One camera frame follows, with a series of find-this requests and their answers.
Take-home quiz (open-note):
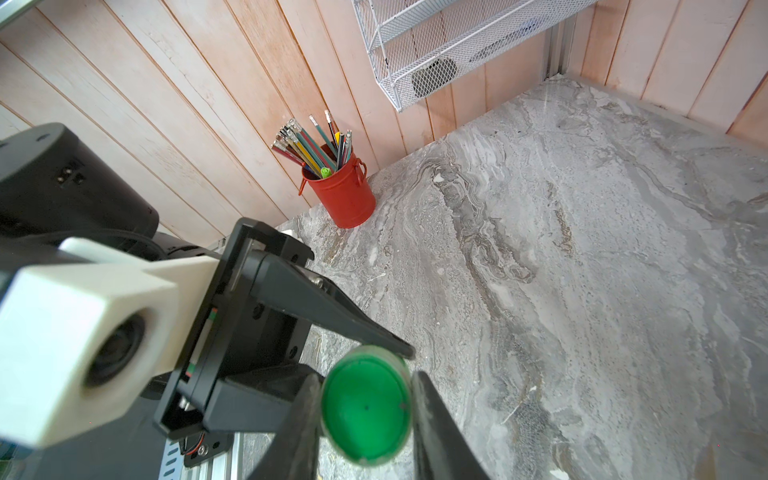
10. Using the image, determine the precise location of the red pencil cup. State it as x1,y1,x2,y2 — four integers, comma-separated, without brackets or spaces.
299,152,376,229

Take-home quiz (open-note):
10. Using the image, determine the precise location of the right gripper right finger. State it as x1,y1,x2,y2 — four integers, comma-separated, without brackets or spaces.
411,371,489,480

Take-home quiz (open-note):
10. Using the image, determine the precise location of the bundle of pencils and pens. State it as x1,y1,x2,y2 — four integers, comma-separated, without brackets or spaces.
270,110,353,179

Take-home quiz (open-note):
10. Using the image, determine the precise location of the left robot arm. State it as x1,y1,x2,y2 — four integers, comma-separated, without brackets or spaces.
1,123,415,449

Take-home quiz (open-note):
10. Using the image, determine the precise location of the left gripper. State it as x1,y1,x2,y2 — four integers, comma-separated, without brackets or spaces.
155,218,416,440

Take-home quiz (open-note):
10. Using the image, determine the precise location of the white wire shelf rack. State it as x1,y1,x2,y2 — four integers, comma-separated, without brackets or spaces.
352,0,593,112

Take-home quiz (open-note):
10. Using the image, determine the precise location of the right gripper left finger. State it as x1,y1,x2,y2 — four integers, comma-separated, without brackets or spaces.
247,373,322,480

